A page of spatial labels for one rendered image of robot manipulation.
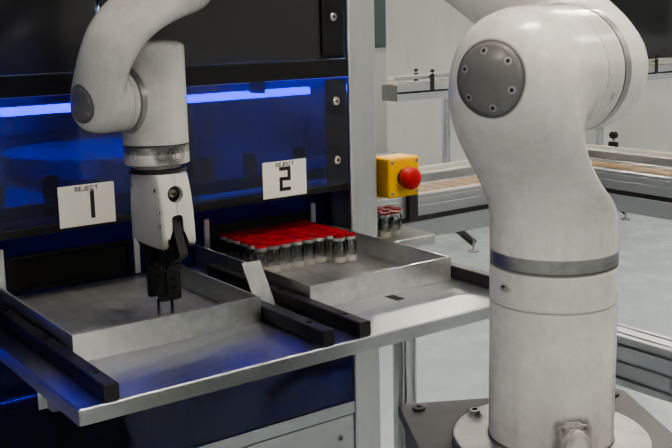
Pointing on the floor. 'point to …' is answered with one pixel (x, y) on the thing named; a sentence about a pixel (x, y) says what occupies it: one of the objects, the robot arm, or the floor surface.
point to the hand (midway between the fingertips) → (163, 282)
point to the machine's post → (360, 161)
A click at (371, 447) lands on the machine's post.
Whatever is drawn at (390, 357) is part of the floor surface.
